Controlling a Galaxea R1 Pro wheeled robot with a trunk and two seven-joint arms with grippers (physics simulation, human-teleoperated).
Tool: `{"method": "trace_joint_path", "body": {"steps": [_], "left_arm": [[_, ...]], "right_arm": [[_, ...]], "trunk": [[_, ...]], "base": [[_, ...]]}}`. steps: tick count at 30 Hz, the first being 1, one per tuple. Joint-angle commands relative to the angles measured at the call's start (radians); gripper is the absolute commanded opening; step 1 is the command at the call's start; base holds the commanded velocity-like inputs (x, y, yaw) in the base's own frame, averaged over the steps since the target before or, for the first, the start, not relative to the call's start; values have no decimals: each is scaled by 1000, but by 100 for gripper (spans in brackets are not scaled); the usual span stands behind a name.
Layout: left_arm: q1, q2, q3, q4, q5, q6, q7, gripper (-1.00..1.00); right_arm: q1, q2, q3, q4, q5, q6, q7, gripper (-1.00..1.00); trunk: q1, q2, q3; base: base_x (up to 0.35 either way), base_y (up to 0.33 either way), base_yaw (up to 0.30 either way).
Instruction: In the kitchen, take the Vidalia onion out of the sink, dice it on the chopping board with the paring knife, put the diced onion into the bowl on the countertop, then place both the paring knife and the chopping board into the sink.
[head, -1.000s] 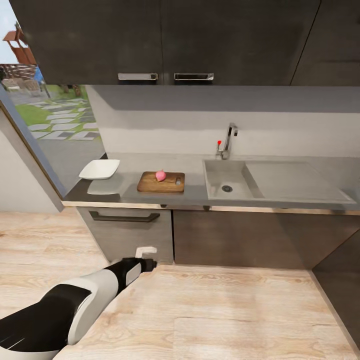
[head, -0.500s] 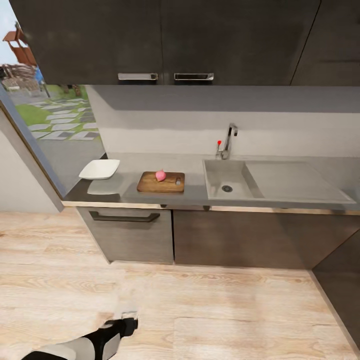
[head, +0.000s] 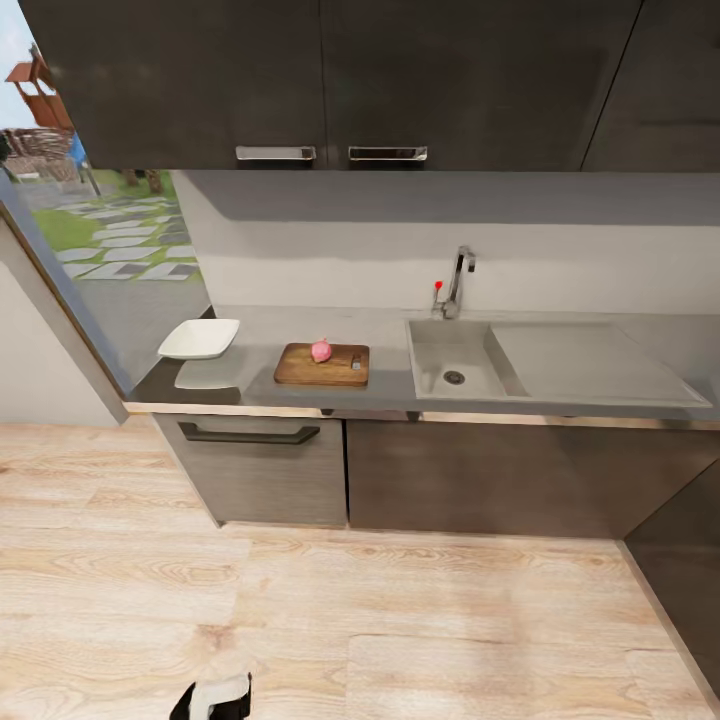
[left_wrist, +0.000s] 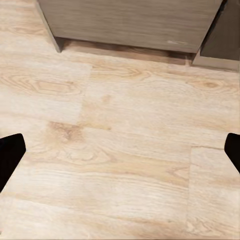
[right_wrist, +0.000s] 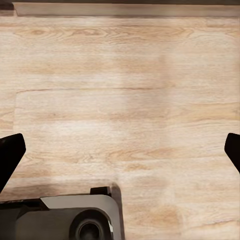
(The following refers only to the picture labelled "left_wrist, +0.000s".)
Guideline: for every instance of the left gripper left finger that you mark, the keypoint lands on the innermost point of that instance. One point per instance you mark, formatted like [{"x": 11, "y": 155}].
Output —
[{"x": 12, "y": 149}]

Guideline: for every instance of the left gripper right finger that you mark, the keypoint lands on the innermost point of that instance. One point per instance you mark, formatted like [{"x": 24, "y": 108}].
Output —
[{"x": 232, "y": 149}]

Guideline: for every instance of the dishwasher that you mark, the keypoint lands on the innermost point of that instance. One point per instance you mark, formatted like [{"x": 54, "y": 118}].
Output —
[{"x": 177, "y": 26}]

